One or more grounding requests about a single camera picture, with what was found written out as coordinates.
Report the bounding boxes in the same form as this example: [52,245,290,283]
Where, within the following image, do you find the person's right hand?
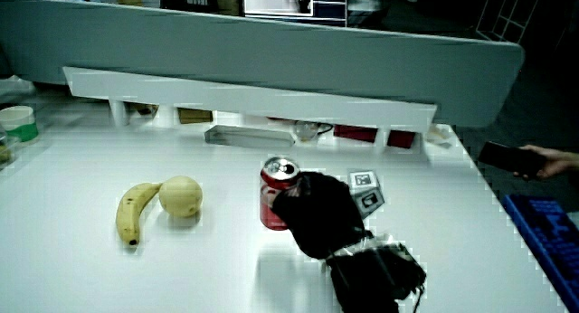
[271,169,386,261]

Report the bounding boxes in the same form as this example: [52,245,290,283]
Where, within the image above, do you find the red cola can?
[259,156,301,232]

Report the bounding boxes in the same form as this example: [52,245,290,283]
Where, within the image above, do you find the clear glass ball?
[293,120,320,142]

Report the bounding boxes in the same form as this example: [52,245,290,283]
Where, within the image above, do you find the dark red box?
[333,124,379,144]
[386,129,416,150]

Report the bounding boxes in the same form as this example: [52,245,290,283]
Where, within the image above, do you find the clear acrylic box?
[204,124,297,149]

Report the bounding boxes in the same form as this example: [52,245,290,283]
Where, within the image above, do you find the round yellow fruit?
[158,175,204,218]

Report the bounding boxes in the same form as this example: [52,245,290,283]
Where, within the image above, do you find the crumpled white paper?
[424,124,454,150]

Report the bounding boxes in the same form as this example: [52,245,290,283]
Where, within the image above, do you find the white desk shelf riser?
[62,66,439,150]

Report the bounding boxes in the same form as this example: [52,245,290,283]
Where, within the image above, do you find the brown box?
[177,108,214,125]

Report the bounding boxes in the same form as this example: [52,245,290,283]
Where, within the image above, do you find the grey desk partition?
[0,0,526,128]

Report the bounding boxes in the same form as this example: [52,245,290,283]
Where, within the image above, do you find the yellow banana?
[115,182,163,247]

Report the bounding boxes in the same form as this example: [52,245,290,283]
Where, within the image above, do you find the black phone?
[477,140,546,176]

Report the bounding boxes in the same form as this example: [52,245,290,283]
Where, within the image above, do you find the white framed screen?
[242,0,348,27]

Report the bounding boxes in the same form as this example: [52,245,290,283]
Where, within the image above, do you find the blue plastic crate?
[500,194,579,312]

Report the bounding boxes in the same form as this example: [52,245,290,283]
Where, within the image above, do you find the white and green cup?
[0,105,40,143]

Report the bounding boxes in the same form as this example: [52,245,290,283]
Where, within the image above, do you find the clear plastic container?
[0,130,20,167]

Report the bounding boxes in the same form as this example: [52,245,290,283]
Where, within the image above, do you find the white wire rack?
[474,0,545,45]

